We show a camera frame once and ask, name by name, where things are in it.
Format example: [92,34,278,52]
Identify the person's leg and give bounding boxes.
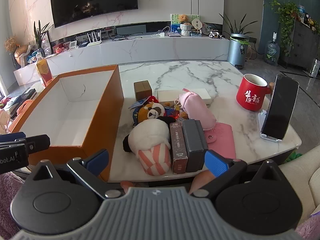
[188,170,216,195]
[120,181,137,193]

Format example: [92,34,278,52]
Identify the purple fuzzy blanket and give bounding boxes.
[0,172,27,233]

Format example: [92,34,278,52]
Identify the white phone stand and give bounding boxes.
[258,110,286,144]

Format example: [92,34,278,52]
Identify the black smartphone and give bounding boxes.
[261,74,300,141]

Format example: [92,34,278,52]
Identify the red panda plush toy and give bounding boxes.
[129,96,176,128]

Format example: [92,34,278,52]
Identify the small brown cardboard box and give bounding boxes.
[133,80,153,101]

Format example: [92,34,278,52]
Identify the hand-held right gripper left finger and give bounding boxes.
[32,148,123,201]

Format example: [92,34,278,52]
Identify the tall leaf plant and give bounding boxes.
[33,19,51,56]

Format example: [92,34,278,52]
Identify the grey pedal trash can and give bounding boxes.
[228,33,250,70]

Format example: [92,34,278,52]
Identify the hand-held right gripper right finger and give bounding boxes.
[189,149,284,198]

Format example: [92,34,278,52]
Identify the grey rectangular box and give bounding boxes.
[182,119,209,173]

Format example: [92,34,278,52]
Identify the potted long leaf plant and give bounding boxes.
[218,12,258,46]

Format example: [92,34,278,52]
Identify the gold vase dried flowers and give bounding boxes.
[3,36,31,67]

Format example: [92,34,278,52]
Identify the orange cardboard storage box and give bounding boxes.
[9,64,125,183]

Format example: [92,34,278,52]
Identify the framed painting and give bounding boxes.
[170,13,191,34]

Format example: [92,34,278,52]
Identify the blue water jug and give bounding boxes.
[264,32,281,67]

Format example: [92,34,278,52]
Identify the pink leather wallet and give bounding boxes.
[203,122,237,161]

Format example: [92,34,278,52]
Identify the green object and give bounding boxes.
[286,152,303,162]

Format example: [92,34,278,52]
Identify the dark grey sideboard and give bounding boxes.
[279,19,320,72]

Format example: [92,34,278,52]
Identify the cream sofa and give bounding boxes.
[278,146,320,218]

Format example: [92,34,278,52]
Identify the orange drink bottle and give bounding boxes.
[35,53,54,88]

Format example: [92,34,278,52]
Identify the black white toy figure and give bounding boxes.
[208,31,226,40]

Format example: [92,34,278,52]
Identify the white marble tv cabinet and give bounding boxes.
[13,35,231,86]

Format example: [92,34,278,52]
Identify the teddy bear in pot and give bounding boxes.
[178,13,192,37]

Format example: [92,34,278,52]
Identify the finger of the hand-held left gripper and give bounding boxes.
[0,132,27,146]
[15,134,51,155]

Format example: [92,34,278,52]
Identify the white plush pink striped base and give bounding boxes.
[122,118,172,177]

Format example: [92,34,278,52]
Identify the white router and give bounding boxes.
[86,30,102,47]

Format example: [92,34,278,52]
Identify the trailing ivy plant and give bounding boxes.
[269,1,300,57]

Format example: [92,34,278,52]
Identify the black remote control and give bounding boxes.
[14,88,37,106]

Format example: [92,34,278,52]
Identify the pink plush toy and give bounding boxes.
[177,88,217,131]

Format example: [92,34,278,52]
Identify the brown card box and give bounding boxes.
[169,122,189,175]

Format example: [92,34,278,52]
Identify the wall television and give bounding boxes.
[49,0,139,29]

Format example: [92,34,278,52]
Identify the flat white box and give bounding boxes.
[156,88,213,106]

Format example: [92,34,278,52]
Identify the red mug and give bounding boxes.
[236,73,272,111]

